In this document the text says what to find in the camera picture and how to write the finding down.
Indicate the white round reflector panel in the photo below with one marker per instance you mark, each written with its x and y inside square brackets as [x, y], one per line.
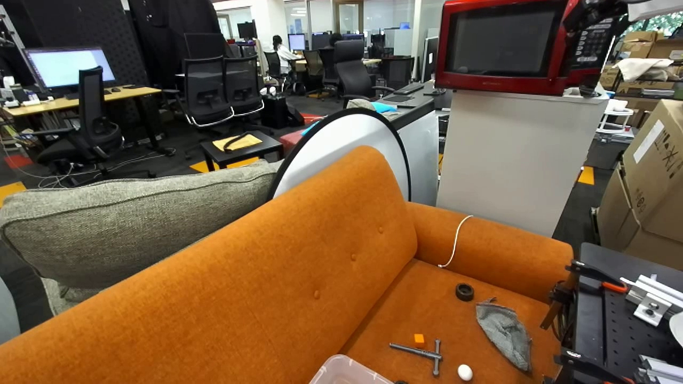
[342, 145]

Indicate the large cardboard box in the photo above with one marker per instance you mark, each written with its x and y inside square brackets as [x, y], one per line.
[648, 184]

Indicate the stacked cardboard boxes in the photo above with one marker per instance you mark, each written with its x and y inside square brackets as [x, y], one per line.
[643, 60]

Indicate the black round rubber cap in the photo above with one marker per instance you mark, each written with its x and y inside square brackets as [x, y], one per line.
[464, 290]

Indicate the silver metal bracket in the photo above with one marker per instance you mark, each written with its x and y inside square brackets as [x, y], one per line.
[651, 295]

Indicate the grey crumpled cloth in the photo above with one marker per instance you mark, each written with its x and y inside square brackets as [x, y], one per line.
[506, 334]

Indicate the black table with yellow pad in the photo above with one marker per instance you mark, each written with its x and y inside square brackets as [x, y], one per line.
[239, 144]

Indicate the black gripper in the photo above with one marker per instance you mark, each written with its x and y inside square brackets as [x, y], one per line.
[604, 6]

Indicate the lit computer monitor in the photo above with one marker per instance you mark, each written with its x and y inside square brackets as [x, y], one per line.
[69, 67]

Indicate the orange fabric sofa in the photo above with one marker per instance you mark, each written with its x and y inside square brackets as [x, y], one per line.
[284, 284]

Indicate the black perforated breadboard table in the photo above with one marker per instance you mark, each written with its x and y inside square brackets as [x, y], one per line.
[620, 334]

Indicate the grey pillow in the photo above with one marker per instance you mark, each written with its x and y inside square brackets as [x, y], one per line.
[119, 221]

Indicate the white pedestal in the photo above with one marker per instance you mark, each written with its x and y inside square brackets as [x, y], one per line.
[512, 156]

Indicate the black office chair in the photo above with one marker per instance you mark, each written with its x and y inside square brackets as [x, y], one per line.
[243, 86]
[205, 88]
[93, 128]
[352, 67]

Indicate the small white disc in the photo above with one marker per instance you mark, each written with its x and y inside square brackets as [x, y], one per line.
[464, 371]

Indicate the red microwave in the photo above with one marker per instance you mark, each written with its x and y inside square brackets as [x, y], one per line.
[497, 43]

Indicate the white counter cabinet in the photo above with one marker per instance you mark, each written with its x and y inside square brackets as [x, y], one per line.
[422, 141]

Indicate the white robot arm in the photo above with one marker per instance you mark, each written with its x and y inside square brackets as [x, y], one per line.
[651, 6]

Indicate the wooden office desk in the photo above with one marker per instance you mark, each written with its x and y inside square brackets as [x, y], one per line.
[77, 100]

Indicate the clear plastic bin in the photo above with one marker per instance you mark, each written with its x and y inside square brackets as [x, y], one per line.
[348, 371]

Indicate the small orange cube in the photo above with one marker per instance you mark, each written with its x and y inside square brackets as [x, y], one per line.
[418, 340]

